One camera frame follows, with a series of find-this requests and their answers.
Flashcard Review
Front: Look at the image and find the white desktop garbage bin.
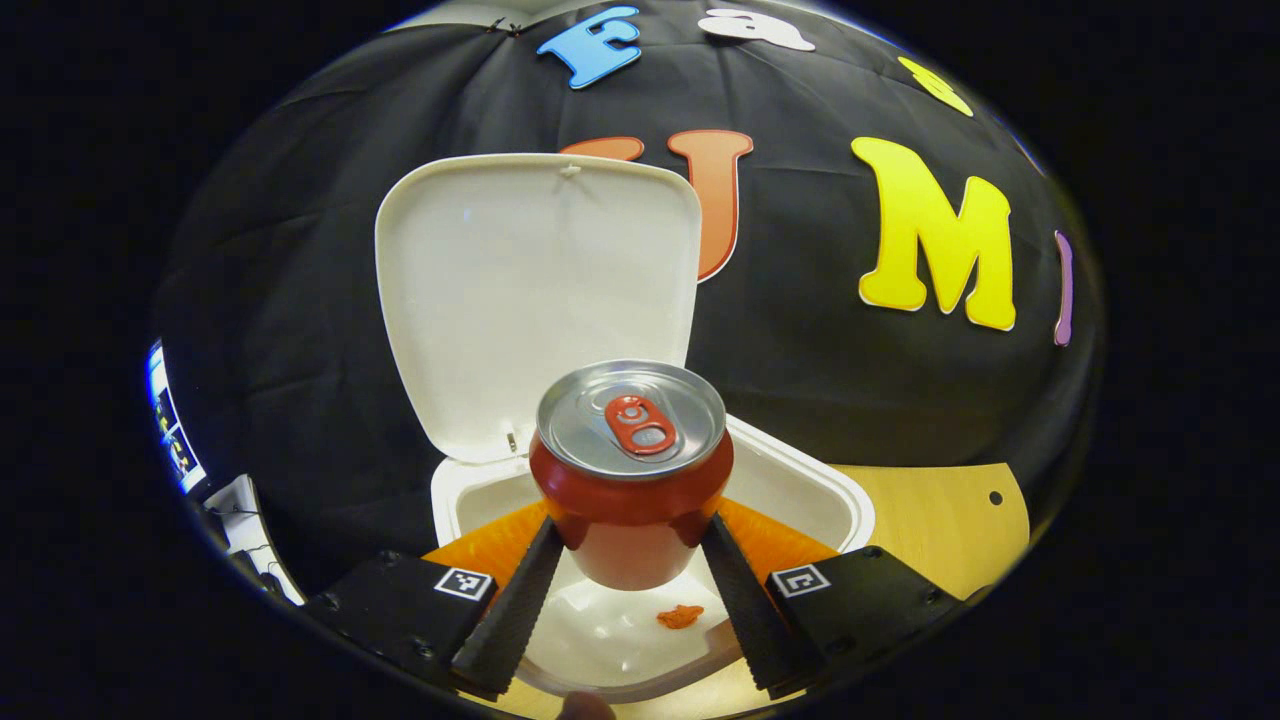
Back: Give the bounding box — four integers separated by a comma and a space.
375, 153, 876, 704

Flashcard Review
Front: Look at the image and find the red pop can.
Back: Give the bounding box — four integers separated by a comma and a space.
528, 360, 734, 591

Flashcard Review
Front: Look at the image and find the black backdrop cloth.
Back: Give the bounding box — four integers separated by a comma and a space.
150, 0, 1106, 593

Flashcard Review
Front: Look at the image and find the wooden desktop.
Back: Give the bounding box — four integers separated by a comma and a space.
470, 462, 1031, 720

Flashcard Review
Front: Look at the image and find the computer monitor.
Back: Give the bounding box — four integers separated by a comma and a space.
147, 340, 208, 496

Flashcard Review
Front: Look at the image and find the white side table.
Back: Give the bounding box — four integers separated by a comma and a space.
200, 475, 306, 607

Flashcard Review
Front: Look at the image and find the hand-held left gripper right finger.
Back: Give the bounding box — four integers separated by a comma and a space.
700, 497, 976, 698

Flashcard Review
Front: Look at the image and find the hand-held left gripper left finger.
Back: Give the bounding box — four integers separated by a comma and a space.
300, 500, 566, 701

